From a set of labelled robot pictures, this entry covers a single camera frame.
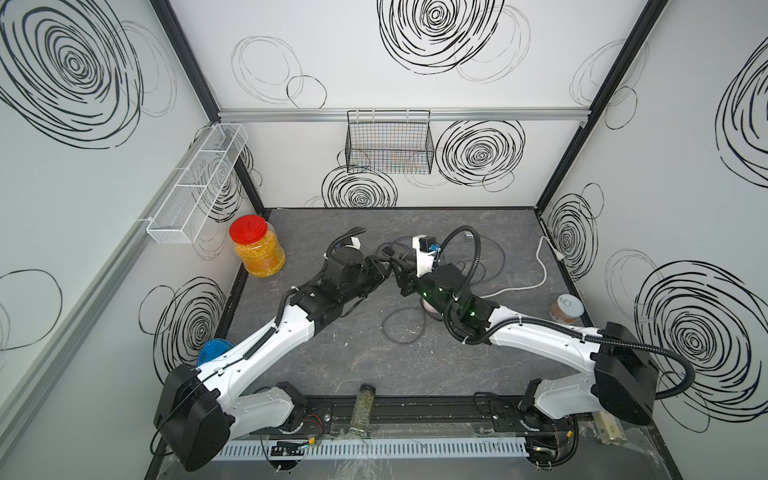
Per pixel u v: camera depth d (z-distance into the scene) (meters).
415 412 0.76
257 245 0.91
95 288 0.54
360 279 0.63
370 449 0.96
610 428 0.69
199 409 0.38
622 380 0.41
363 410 0.72
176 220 0.71
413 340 0.87
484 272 0.92
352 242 0.71
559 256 1.09
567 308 0.88
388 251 1.07
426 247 0.63
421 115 0.91
